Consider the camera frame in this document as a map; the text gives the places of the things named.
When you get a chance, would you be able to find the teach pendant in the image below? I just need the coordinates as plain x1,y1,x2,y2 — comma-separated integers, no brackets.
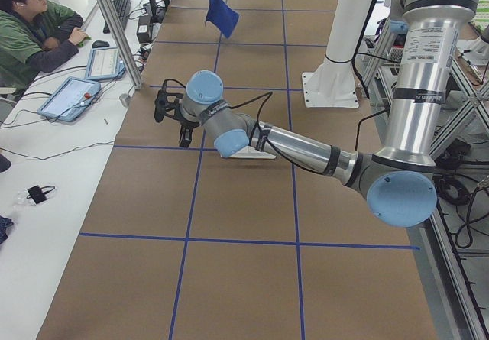
37,77,102,122
85,47,125,80

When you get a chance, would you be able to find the blue grey towel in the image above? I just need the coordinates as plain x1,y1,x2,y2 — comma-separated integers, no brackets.
205,0,240,38

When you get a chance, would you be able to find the white pedestal column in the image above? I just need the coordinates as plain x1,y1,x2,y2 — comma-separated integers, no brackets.
302,0,376,108

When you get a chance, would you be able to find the black keyboard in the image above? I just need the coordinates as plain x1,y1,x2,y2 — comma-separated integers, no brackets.
112,0,131,32

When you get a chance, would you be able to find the seated person green jacket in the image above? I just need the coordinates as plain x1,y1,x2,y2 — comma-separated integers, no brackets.
1,0,88,99

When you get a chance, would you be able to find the white wooden towel rack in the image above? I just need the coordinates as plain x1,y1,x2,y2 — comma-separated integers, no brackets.
230,146,276,160

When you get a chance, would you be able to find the black computer mouse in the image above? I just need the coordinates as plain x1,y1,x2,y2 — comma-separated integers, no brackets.
92,40,110,49

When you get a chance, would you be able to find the near teach pendant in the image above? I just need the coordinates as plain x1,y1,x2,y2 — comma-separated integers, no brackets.
37,77,102,122

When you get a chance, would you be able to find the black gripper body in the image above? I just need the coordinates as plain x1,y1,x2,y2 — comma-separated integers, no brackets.
180,118,199,136

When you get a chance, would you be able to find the far teach pendant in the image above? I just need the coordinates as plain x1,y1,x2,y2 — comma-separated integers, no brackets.
85,47,125,80

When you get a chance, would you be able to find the small black adapter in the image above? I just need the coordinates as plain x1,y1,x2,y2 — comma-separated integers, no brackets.
27,185,56,204

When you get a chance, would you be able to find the aluminium frame post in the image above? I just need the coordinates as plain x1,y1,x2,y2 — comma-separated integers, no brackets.
96,0,143,90

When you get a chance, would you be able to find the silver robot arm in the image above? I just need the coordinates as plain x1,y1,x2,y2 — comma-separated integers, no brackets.
175,0,478,227

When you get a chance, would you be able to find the camera cable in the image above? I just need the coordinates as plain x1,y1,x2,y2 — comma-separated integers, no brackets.
162,79,274,142

